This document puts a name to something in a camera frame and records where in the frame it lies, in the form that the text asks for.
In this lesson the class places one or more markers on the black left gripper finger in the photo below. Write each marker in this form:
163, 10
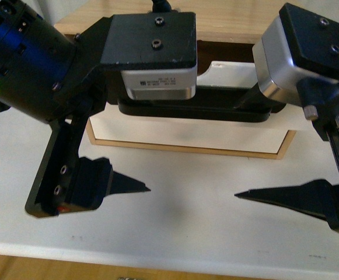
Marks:
122, 184

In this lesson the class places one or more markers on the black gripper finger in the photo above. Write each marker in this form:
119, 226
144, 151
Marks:
313, 198

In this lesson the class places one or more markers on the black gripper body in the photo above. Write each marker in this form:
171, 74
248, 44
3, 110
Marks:
65, 182

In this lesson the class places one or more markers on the white drawer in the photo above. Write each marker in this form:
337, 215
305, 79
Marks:
225, 74
269, 139

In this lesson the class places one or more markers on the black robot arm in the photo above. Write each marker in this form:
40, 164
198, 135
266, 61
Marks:
35, 58

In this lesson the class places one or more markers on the wooden drawer cabinet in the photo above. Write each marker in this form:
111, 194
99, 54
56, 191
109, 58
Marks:
227, 30

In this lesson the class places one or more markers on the black upper drawer handle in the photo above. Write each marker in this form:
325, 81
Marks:
209, 103

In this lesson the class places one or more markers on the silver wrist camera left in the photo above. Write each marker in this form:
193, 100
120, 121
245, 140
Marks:
155, 53

